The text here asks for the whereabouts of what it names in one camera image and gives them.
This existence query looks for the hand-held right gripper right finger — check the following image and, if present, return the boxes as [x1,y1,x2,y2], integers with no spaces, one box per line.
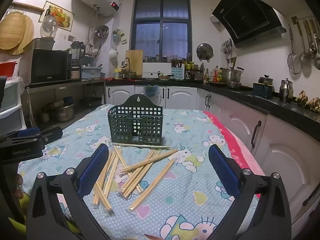
[207,144,293,240]

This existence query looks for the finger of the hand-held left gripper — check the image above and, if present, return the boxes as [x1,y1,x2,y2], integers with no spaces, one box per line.
[18,127,41,139]
[37,126,63,147]

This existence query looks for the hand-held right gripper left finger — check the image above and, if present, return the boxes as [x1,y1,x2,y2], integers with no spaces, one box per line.
[26,144,113,240]

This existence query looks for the pile of wooden chopsticks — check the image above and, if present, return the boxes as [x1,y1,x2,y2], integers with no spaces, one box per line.
[92,142,182,212]

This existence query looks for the green plastic utensil holder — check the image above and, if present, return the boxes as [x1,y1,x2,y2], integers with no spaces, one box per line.
[107,94,164,145]

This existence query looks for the person's left forearm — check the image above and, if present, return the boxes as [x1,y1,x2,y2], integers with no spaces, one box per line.
[9,194,31,233]

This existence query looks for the person's left hand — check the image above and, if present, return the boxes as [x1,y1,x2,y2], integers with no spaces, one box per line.
[14,173,25,201]

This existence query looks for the steel pot with lid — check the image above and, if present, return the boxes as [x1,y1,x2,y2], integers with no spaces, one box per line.
[53,103,75,123]

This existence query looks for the plastic drawer unit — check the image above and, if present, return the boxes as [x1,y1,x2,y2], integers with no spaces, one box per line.
[0,76,26,132]

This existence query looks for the pink blanket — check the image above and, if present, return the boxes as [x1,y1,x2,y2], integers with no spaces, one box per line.
[202,110,266,180]

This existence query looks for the steel shelf table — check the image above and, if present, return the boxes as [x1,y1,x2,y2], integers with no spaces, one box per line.
[24,78,107,128]

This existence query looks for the blue cartoon printed blanket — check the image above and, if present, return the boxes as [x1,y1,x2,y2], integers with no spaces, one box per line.
[17,104,265,240]

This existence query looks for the white kitchen cabinets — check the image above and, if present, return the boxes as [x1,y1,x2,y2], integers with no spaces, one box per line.
[105,84,320,230]

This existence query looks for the red basin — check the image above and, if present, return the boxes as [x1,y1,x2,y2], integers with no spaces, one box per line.
[0,61,18,78]

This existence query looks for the black microwave oven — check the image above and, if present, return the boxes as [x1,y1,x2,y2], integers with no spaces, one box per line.
[21,48,70,85]

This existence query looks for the blue dish tub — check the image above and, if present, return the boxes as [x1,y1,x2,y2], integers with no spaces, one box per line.
[81,65,103,80]

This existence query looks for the black countertop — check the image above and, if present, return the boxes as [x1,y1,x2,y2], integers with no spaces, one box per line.
[105,77,320,135]

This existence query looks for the blender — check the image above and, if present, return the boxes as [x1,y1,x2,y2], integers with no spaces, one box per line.
[70,41,86,61]

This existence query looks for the grey lidded container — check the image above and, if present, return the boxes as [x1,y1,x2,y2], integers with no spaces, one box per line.
[32,37,56,51]

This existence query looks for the teal pot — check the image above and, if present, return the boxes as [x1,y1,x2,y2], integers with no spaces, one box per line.
[252,74,275,98]

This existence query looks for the blue plastic bag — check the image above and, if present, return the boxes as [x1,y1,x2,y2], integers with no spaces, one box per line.
[144,84,160,98]

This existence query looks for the round wooden board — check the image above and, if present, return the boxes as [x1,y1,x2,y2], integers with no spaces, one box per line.
[9,16,35,55]

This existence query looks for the large steel pot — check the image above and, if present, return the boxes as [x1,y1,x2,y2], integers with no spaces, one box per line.
[220,66,245,84]

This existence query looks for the metal faucet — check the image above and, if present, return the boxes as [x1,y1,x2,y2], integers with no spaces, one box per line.
[121,57,137,80]

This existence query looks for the round bamboo tray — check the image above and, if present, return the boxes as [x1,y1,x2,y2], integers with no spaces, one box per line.
[0,12,28,51]

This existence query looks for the steel kettle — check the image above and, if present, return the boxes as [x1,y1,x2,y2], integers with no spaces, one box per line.
[279,78,294,103]

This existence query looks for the glass pot lid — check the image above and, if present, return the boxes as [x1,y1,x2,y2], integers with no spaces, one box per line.
[40,14,59,38]

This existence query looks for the blue knife holder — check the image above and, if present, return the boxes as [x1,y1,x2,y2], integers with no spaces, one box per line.
[171,64,185,80]

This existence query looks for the wooden cutting board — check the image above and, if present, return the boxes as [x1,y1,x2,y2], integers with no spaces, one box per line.
[125,49,144,77]

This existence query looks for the ginger roots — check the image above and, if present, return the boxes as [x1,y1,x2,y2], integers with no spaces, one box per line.
[294,90,320,113]

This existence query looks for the hanging steel bowl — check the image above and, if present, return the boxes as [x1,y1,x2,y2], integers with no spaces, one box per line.
[94,25,110,39]

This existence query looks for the hanging steel lid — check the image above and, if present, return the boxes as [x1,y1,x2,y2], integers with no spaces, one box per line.
[196,43,214,61]

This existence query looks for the wooden rolling pin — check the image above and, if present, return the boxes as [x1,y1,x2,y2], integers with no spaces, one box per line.
[11,1,45,12]

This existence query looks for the row of spice jars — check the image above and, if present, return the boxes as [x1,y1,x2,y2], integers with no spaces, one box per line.
[143,54,186,64]

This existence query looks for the slotted steel ladle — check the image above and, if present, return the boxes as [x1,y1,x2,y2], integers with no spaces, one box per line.
[291,16,311,71]

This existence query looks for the dark framed window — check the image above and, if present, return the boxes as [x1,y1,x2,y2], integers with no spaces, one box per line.
[130,0,192,63]

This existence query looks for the black range hood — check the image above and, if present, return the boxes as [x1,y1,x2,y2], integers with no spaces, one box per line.
[212,0,287,48]

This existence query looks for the fruit wall poster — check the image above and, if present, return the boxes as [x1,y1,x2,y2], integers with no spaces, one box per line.
[38,0,75,31]

